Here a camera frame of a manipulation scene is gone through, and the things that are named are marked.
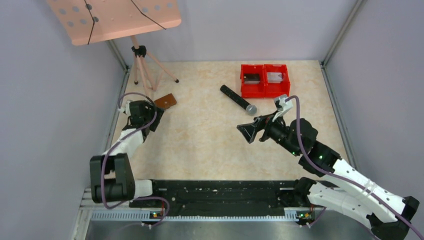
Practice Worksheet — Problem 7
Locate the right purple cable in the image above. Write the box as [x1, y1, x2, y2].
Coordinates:
[284, 95, 424, 240]

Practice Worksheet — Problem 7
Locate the left red plastic bin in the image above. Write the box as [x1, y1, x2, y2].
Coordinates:
[240, 64, 265, 98]

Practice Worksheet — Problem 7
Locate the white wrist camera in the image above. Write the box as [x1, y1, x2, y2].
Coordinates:
[118, 100, 132, 116]
[272, 94, 293, 122]

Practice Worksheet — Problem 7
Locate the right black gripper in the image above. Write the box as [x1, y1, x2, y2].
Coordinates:
[237, 109, 302, 157]

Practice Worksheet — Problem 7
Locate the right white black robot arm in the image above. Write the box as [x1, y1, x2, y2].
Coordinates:
[236, 113, 420, 240]

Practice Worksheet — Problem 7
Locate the purple cable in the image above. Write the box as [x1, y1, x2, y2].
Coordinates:
[100, 92, 170, 228]
[284, 95, 424, 240]

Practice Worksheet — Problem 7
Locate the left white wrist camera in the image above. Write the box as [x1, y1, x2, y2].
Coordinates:
[118, 100, 132, 116]

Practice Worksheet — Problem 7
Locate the right red plastic bin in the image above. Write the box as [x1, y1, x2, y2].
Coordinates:
[263, 64, 291, 98]

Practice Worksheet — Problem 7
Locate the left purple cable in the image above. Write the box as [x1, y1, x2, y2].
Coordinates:
[100, 92, 170, 228]

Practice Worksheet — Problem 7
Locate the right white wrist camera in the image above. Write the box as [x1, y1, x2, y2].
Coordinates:
[272, 94, 293, 122]

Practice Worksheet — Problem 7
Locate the black handheld microphone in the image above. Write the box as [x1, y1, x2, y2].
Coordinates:
[220, 84, 257, 116]

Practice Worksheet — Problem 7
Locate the pink music stand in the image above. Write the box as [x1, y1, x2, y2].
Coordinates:
[47, 0, 182, 94]

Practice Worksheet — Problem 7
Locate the red plastic bin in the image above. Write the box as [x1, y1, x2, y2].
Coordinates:
[240, 64, 265, 98]
[263, 64, 291, 98]

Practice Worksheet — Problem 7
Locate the brown leather card holder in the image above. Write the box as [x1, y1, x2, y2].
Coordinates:
[154, 93, 177, 110]

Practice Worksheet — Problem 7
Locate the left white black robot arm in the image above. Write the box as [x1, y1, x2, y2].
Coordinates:
[89, 100, 165, 207]

